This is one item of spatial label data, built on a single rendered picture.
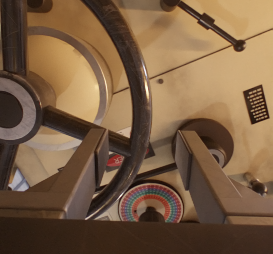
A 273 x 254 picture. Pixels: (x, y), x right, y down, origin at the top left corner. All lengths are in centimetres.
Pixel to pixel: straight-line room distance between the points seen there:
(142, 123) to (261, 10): 38
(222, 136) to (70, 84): 35
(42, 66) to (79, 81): 6
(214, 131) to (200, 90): 10
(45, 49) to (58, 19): 13
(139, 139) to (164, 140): 26
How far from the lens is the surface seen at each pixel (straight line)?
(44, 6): 47
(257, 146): 57
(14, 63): 29
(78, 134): 26
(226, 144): 52
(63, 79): 36
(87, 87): 36
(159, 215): 53
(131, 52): 22
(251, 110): 53
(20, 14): 27
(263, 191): 55
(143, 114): 22
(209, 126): 48
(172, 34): 46
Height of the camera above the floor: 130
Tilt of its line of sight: 15 degrees up
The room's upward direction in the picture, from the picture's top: 157 degrees clockwise
